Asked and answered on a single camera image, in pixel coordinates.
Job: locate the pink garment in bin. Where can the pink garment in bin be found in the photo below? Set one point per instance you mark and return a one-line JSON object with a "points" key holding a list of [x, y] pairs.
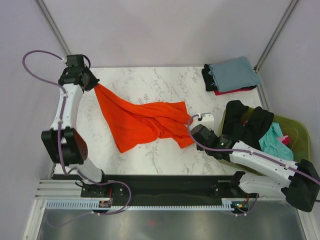
{"points": [[285, 139]]}

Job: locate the aluminium frame post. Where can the aluminium frame post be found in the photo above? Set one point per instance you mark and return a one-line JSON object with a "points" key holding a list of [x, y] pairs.
{"points": [[53, 27], [276, 33]]}

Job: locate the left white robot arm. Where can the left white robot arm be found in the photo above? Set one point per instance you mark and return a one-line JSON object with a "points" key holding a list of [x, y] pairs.
{"points": [[62, 141]]}

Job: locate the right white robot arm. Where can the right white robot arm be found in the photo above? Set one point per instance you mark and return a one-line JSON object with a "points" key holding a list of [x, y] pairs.
{"points": [[260, 162]]}

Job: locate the black folded t shirt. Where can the black folded t shirt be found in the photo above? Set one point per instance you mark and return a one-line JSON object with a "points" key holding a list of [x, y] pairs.
{"points": [[209, 82]]}

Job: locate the orange t shirt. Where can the orange t shirt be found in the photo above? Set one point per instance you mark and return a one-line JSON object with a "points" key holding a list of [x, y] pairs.
{"points": [[133, 124]]}

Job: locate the red folded t shirt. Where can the red folded t shirt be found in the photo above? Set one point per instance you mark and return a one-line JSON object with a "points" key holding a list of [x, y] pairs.
{"points": [[244, 89]]}

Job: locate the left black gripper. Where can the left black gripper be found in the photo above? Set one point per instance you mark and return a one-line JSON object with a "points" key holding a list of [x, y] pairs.
{"points": [[94, 80]]}

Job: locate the white slotted cable duct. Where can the white slotted cable duct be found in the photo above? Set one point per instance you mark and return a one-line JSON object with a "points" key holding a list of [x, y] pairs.
{"points": [[98, 205]]}

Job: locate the green plastic bin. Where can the green plastic bin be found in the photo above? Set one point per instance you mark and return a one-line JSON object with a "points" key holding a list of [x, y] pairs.
{"points": [[299, 144]]}

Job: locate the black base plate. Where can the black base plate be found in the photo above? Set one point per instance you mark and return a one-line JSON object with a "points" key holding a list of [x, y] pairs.
{"points": [[166, 190]]}

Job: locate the grey-blue folded t shirt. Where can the grey-blue folded t shirt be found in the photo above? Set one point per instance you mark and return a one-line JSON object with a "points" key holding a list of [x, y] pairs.
{"points": [[234, 74]]}

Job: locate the left aluminium frame post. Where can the left aluminium frame post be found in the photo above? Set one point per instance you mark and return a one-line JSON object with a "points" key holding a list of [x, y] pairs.
{"points": [[53, 27]]}

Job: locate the black t shirt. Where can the black t shirt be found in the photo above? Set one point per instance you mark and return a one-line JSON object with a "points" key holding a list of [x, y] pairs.
{"points": [[245, 125], [209, 82]]}

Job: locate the teal t shirt in bin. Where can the teal t shirt in bin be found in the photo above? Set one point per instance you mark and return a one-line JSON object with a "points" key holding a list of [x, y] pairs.
{"points": [[269, 143]]}

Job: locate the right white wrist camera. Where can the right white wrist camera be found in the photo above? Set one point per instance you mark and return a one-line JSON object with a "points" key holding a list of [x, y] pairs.
{"points": [[207, 120]]}

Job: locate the aluminium rail bar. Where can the aluminium rail bar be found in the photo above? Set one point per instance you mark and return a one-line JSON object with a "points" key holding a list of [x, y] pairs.
{"points": [[69, 188]]}

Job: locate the right aluminium frame post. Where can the right aluminium frame post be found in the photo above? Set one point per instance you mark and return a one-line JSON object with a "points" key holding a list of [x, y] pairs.
{"points": [[276, 33]]}

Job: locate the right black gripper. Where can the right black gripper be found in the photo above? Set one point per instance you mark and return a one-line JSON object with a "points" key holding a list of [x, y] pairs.
{"points": [[199, 148]]}

